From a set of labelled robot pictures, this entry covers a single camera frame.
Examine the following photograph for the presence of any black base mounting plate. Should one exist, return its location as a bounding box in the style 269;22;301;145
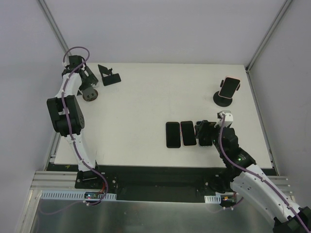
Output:
74;166;226;203

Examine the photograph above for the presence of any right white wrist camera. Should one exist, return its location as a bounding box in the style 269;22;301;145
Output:
215;110;233;127

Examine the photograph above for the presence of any right aluminium frame post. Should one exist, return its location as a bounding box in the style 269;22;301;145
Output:
245;0;294;73

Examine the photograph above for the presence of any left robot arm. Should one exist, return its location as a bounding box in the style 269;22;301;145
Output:
47;55;103;189

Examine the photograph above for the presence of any clear-cased phone on table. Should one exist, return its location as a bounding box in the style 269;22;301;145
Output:
194;120;213;147

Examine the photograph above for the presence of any pink-cased phone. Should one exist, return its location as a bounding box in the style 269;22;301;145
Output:
218;77;241;99

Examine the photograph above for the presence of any aluminium frame post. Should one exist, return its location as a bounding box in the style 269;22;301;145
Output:
245;0;294;73
36;0;69;53

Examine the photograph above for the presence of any left aluminium frame post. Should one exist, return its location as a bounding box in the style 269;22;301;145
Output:
36;0;69;53

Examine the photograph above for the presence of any white cable duct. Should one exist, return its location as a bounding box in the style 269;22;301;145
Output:
204;194;222;204
41;190;117;201

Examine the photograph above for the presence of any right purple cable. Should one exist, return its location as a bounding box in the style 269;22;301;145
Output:
206;116;309;233

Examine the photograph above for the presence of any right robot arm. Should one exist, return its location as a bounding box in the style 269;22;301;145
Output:
194;120;311;233

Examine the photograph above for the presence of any black round-base phone mount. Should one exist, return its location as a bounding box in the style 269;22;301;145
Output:
213;87;240;107

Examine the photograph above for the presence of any black phone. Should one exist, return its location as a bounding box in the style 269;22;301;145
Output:
166;122;181;149

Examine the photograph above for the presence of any right white cable duct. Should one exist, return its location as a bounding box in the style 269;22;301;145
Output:
204;194;222;204

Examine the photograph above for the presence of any left white cable duct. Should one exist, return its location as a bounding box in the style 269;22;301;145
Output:
41;190;117;201

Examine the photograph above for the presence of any white-cased phone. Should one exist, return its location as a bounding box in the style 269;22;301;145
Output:
180;121;197;147

